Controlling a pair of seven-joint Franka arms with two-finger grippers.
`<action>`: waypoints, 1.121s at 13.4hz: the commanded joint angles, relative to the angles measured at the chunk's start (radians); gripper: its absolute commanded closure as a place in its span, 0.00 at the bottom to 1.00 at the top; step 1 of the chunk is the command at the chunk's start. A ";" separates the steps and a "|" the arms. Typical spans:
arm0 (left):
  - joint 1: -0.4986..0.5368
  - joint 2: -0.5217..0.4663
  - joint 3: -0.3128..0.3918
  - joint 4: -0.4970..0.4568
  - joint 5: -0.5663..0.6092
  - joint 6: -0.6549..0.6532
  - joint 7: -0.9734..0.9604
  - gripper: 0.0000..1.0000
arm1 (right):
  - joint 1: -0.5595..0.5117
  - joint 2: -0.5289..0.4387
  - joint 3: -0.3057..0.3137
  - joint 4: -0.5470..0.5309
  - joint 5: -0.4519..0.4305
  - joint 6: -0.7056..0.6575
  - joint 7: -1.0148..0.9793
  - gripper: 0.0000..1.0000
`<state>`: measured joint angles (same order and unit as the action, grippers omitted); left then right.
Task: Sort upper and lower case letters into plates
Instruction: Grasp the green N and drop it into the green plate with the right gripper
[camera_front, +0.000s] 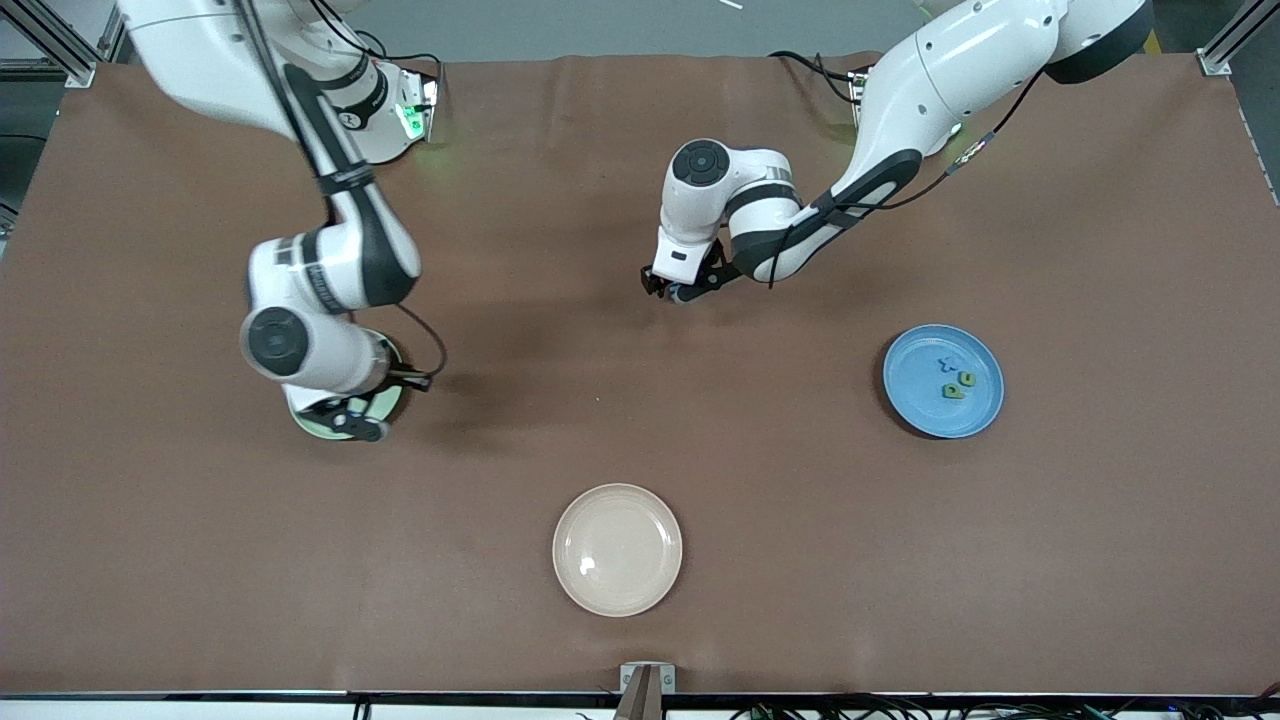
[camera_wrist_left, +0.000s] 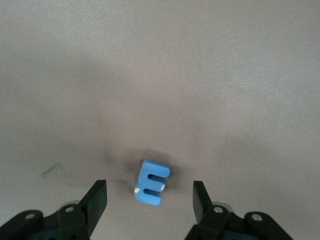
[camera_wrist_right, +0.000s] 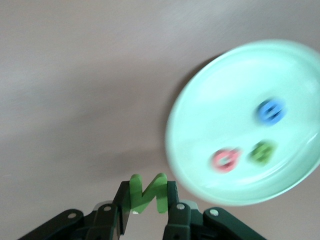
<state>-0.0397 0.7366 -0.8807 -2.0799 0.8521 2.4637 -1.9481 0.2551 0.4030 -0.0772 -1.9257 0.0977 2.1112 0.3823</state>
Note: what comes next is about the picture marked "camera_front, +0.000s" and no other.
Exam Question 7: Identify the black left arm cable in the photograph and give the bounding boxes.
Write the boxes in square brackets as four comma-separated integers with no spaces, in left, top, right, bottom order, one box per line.
[765,68,1046,291]

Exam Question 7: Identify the brown table mat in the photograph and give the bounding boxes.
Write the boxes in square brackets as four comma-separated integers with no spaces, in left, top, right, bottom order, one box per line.
[0,52,1280,697]

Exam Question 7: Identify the beige plate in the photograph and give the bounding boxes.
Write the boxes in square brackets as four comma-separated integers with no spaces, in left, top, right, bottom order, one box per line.
[552,483,684,618]

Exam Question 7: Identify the black left base cable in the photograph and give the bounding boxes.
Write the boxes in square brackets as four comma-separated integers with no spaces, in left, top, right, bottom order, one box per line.
[768,50,866,109]

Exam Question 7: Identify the brown camera post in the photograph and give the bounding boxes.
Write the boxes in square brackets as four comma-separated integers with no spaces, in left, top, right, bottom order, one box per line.
[613,668,666,720]

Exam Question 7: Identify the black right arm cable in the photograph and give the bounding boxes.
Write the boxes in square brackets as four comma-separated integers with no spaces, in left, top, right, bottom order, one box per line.
[232,0,449,386]

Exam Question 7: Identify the light green plate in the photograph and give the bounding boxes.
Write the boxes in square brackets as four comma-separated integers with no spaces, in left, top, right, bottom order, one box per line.
[288,330,409,441]

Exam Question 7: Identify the black right base cable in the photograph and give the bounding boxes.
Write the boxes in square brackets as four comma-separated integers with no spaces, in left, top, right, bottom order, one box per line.
[360,30,443,87]

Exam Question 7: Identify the aluminium frame post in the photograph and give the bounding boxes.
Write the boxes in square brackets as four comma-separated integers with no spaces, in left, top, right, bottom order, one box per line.
[1198,0,1280,77]
[0,0,101,89]

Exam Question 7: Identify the blue plate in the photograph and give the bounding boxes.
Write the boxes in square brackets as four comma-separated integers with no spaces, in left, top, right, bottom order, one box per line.
[882,323,1005,439]

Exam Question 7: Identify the black base cable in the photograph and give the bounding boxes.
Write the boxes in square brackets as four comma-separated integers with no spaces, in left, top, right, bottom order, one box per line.
[360,30,443,87]
[768,50,866,109]

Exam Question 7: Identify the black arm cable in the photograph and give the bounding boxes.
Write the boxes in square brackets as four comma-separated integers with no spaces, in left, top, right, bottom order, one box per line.
[765,68,1046,291]
[232,0,449,386]

